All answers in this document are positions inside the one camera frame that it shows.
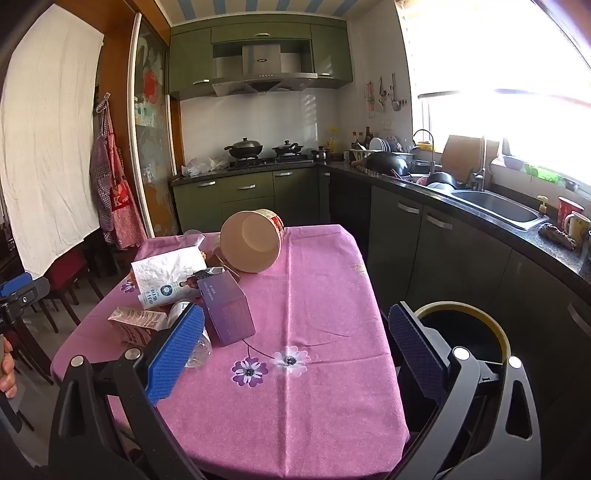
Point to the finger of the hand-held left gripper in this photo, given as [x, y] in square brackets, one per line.
[16, 284]

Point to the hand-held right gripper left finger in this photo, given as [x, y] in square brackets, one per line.
[175, 355]

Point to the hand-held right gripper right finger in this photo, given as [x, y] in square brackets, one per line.
[415, 355]

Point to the yellow-rimmed blue bin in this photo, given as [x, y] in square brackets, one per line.
[466, 323]

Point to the white printed packet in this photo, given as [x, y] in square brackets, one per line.
[164, 295]

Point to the white embossed paper towel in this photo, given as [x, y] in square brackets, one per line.
[171, 265]

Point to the person's left hand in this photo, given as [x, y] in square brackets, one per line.
[6, 369]

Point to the clear plastic bottle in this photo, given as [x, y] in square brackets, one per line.
[201, 350]

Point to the red cushioned chair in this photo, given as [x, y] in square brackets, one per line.
[64, 272]

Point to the crumpled beige carton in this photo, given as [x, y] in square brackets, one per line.
[134, 323]

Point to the purple cardboard box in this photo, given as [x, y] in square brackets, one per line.
[226, 314]

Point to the brown crumpled wrapper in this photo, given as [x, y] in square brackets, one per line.
[219, 262]

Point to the green base cabinet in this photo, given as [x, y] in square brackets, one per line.
[443, 249]
[244, 194]

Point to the pink floral tablecloth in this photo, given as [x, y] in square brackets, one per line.
[314, 300]

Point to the clear plastic cup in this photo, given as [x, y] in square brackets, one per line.
[194, 237]

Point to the red checked apron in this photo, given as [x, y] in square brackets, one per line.
[115, 194]

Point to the paper bucket with red print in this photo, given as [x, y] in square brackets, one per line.
[251, 240]

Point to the dark stone countertop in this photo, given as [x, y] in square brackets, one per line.
[508, 240]

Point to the white hanging cloth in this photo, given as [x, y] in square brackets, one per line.
[46, 138]

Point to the steel sink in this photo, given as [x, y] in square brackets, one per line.
[498, 207]

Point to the brown rag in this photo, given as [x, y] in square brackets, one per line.
[556, 235]

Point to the white plastic bags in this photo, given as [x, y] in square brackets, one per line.
[201, 167]

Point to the large black wok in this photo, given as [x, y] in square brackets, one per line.
[385, 164]

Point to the yellow soap pump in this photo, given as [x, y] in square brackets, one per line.
[542, 207]

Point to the patterned glass sliding door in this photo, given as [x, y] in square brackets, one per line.
[152, 138]

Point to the steel faucet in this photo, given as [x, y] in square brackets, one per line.
[481, 161]

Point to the brown cardboard sheet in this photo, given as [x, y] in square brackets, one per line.
[461, 154]

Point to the black arched faucet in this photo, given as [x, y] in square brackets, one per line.
[431, 147]

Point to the cream mug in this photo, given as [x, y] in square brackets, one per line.
[579, 226]

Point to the white plates in rack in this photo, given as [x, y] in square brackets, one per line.
[381, 144]

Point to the purple bowl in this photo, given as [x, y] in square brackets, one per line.
[512, 162]

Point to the gas stove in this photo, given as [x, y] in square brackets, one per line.
[272, 161]

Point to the black lidded wok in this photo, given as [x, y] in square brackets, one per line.
[244, 148]

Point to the dark condiment bottles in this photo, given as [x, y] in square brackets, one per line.
[367, 138]

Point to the small black pot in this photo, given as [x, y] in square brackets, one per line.
[321, 153]

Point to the yellow oil bottle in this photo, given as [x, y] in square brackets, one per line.
[333, 141]

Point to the black lidded pan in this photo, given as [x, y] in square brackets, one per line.
[287, 148]

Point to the hanging kitchen utensils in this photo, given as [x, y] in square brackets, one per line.
[395, 94]

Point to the window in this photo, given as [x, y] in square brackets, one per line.
[485, 60]

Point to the steel range hood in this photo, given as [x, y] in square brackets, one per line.
[261, 60]

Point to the green wall cabinets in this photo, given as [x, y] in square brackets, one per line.
[330, 55]

